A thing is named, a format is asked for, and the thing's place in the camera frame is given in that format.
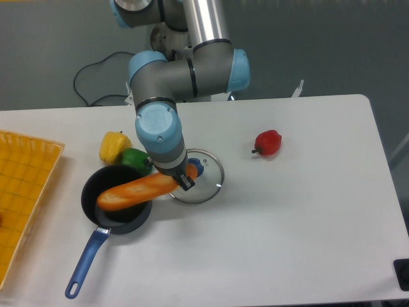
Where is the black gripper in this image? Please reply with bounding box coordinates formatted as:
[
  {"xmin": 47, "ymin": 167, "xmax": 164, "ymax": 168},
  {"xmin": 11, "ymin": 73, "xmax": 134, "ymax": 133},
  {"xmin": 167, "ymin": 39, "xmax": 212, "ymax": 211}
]
[{"xmin": 153, "ymin": 158, "xmax": 195, "ymax": 191}]

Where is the dark pot blue handle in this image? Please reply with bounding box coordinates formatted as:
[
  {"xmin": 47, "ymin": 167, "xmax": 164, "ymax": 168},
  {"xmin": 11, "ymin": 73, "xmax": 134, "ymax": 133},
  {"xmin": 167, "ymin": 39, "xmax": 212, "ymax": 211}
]
[{"xmin": 65, "ymin": 165, "xmax": 152, "ymax": 299}]

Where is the long orange bread loaf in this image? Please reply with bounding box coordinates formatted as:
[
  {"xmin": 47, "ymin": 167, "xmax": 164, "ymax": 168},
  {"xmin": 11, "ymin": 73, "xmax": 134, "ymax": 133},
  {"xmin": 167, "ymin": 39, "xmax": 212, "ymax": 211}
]
[{"xmin": 96, "ymin": 173, "xmax": 180, "ymax": 212}]

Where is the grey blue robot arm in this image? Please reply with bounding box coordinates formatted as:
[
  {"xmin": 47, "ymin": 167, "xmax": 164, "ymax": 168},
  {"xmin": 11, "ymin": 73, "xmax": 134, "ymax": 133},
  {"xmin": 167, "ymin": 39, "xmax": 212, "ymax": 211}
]
[{"xmin": 110, "ymin": 1, "xmax": 250, "ymax": 191}]

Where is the glass lid blue knob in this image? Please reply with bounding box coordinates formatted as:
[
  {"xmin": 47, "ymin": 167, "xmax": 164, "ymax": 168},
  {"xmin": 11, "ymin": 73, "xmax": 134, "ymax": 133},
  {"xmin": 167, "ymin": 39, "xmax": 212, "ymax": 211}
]
[{"xmin": 169, "ymin": 148, "xmax": 224, "ymax": 205}]

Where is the green bell pepper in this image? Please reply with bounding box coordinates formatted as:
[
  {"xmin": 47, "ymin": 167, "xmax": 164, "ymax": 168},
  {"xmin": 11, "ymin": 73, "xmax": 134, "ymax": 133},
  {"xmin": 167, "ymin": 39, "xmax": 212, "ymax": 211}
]
[{"xmin": 121, "ymin": 148, "xmax": 152, "ymax": 176}]

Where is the yellow bell pepper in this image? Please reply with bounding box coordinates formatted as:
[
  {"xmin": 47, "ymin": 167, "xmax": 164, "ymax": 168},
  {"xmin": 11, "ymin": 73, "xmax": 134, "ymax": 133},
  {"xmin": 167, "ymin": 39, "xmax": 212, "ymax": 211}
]
[{"xmin": 99, "ymin": 131, "xmax": 132, "ymax": 165}]

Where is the red bell pepper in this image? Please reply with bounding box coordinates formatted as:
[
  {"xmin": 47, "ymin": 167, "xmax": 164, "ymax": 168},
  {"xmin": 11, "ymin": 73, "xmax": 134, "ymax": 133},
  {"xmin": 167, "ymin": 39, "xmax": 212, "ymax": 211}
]
[{"xmin": 252, "ymin": 130, "xmax": 282, "ymax": 156}]

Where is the orange plastic basket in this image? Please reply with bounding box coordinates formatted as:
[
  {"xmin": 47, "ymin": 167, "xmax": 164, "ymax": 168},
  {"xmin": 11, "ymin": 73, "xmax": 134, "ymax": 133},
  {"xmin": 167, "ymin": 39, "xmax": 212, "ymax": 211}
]
[{"xmin": 1, "ymin": 130, "xmax": 65, "ymax": 288}]

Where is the black device at table edge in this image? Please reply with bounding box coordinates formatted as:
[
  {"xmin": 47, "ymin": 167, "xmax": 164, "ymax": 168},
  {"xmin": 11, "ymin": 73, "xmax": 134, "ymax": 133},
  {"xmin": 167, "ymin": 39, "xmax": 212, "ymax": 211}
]
[{"xmin": 393, "ymin": 258, "xmax": 409, "ymax": 292}]

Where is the black cable on floor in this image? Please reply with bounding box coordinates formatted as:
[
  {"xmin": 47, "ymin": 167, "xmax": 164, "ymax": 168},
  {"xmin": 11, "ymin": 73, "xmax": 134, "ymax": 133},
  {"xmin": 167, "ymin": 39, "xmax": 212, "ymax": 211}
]
[{"xmin": 73, "ymin": 51, "xmax": 137, "ymax": 107}]

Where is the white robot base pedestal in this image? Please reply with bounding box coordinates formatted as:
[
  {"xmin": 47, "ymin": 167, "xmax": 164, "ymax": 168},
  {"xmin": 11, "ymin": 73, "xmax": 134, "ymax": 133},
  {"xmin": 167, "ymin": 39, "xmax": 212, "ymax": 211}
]
[{"xmin": 150, "ymin": 22, "xmax": 193, "ymax": 61}]

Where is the white metal mounting frame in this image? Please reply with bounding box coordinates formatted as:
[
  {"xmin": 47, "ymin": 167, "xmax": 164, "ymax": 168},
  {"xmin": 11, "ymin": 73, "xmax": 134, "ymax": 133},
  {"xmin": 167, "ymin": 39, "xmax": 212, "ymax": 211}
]
[{"xmin": 124, "ymin": 79, "xmax": 304, "ymax": 106}]

